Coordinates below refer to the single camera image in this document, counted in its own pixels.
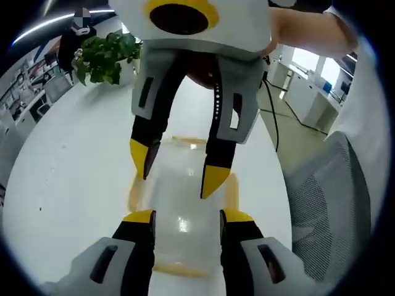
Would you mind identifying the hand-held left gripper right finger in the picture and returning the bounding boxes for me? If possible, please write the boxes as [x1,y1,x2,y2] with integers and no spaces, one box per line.
[219,208,312,296]

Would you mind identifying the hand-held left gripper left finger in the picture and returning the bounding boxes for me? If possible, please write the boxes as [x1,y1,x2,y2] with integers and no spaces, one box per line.
[46,209,157,296]

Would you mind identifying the white plant pot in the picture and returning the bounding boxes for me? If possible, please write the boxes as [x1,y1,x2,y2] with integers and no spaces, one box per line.
[118,58,139,84]

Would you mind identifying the transparent tray with yellow corners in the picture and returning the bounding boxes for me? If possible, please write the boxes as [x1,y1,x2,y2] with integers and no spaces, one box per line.
[127,134,241,278]

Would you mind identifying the green potted plant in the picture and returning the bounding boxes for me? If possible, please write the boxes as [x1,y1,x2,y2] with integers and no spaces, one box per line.
[72,32,144,86]

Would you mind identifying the white office desk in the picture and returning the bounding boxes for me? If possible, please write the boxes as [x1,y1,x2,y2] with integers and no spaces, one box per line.
[271,44,340,132]

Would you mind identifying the grey mesh office chair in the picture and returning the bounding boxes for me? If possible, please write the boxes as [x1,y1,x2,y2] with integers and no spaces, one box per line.
[283,131,373,282]

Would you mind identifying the white storage shelves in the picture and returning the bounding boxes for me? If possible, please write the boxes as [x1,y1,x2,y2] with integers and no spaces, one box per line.
[0,66,47,123]

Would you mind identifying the long ceiling light strip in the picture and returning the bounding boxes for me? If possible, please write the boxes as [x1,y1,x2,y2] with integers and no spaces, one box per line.
[12,18,80,44]

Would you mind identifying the person's white shirt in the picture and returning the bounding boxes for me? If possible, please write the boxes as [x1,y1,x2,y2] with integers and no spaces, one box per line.
[335,30,391,198]

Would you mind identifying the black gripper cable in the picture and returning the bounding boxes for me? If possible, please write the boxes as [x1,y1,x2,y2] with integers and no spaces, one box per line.
[260,55,280,152]

